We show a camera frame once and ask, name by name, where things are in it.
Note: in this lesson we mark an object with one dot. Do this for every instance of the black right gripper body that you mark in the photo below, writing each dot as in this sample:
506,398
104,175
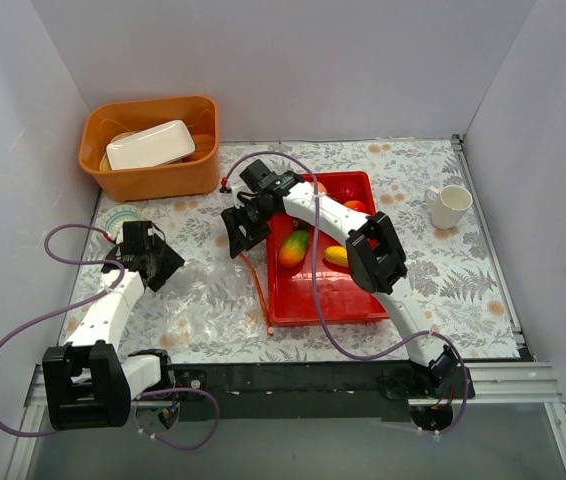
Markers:
245,223

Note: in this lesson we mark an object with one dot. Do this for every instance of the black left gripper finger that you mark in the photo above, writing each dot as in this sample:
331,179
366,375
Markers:
167,259
153,274

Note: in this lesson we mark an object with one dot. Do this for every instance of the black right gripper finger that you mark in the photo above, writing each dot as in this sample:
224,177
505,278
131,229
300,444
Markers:
255,235
237,239

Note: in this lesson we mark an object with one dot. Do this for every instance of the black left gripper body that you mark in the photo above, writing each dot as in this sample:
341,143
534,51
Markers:
161,265

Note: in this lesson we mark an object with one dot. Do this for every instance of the clear zip bag orange zipper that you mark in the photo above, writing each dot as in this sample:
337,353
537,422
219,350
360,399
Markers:
207,312

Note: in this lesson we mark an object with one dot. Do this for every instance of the red plastic tray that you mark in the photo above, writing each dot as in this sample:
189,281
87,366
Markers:
290,292

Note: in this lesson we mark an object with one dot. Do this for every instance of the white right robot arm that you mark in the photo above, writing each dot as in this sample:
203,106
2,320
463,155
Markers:
376,258

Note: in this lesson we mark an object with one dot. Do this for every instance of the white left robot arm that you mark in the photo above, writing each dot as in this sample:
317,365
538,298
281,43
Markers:
87,385

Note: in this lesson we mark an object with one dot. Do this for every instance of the green orange mango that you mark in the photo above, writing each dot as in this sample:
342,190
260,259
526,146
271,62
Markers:
293,249

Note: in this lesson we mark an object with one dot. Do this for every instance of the patterned small bowl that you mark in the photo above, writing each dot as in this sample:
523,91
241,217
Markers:
113,219

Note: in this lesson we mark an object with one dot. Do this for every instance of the orange plastic tub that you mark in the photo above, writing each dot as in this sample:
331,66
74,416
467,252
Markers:
197,174

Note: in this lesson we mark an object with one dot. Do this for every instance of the yellow plate in tub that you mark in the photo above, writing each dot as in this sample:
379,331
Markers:
104,164

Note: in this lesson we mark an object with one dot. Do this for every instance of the orange red tomato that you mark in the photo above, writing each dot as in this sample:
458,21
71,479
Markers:
357,206

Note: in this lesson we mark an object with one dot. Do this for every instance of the white rectangular dish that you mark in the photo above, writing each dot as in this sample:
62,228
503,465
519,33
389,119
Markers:
156,146

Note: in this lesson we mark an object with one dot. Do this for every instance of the white mug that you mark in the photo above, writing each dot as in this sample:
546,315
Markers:
447,205

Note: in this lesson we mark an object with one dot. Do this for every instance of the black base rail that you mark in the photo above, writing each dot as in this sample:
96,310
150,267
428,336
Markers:
302,390

